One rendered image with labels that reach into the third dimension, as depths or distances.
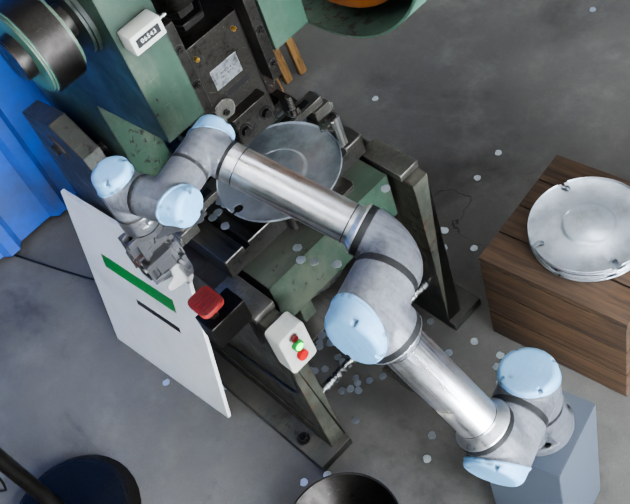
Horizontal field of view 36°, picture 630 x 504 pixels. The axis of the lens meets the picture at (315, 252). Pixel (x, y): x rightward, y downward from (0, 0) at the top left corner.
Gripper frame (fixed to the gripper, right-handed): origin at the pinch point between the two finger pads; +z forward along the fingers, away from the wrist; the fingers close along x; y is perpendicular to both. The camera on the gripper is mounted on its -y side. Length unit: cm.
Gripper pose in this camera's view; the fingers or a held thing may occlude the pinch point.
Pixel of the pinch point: (189, 276)
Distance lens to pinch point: 194.9
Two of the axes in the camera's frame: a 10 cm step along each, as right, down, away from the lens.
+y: -6.8, 6.7, -2.9
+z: 2.5, 5.8, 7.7
